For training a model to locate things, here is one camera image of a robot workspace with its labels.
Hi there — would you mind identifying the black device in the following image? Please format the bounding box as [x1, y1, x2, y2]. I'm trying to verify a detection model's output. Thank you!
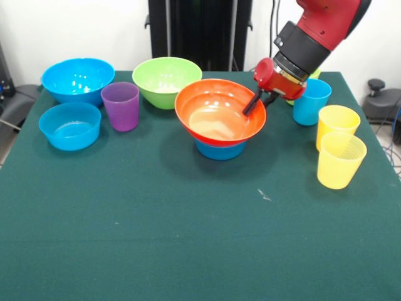
[0, 43, 16, 98]

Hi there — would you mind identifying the orange bowl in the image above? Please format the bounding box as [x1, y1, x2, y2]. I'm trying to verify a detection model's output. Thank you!
[174, 78, 268, 148]

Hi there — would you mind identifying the blue cup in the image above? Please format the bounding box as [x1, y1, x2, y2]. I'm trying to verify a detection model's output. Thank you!
[293, 78, 332, 127]

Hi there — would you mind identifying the purple cup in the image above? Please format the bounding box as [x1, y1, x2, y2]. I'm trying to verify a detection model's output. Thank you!
[100, 82, 140, 132]

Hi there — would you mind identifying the dark green tablecloth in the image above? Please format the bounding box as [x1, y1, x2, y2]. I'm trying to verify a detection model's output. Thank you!
[0, 70, 401, 301]

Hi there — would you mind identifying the black wall cable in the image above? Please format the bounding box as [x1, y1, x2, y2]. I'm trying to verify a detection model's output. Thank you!
[269, 0, 284, 60]

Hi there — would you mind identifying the green cup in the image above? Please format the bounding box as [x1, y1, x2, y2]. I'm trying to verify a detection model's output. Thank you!
[285, 67, 321, 107]

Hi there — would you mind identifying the yellow cup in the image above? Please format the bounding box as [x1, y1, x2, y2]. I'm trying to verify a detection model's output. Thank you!
[316, 132, 368, 191]
[315, 105, 362, 152]

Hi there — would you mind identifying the black stand base with knob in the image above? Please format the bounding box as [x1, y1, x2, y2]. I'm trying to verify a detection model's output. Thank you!
[363, 78, 401, 126]

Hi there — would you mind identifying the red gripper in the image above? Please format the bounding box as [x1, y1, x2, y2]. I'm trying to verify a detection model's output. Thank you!
[242, 57, 307, 116]

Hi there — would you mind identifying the small blue bowl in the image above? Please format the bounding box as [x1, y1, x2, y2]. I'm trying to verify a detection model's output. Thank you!
[194, 139, 247, 161]
[38, 102, 102, 152]

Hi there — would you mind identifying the green bowl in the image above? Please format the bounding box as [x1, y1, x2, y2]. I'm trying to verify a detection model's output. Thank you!
[132, 56, 203, 110]

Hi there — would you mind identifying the large blue bowl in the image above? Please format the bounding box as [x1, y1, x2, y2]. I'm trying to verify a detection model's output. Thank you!
[41, 57, 116, 107]

